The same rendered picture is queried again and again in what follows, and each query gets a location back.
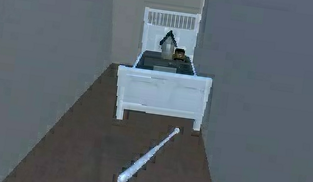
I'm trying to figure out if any white bed with dark cover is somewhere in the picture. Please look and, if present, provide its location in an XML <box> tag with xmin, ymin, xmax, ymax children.
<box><xmin>110</xmin><ymin>3</ymin><xmax>222</xmax><ymax>133</ymax></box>

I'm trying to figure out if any grey laptop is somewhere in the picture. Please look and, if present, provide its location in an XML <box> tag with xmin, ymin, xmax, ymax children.
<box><xmin>152</xmin><ymin>64</ymin><xmax>178</xmax><ymax>74</ymax></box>

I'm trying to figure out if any silver baseball bat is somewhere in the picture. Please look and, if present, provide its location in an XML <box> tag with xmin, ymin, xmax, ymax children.
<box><xmin>116</xmin><ymin>120</ymin><xmax>181</xmax><ymax>182</ymax></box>

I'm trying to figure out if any grey pillow with dark edge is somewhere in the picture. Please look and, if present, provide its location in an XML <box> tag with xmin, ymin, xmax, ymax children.
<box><xmin>157</xmin><ymin>28</ymin><xmax>180</xmax><ymax>61</ymax></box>

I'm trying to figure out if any brown teddy bear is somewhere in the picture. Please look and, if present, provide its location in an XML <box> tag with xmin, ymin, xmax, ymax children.
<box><xmin>172</xmin><ymin>47</ymin><xmax>187</xmax><ymax>62</ymax></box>

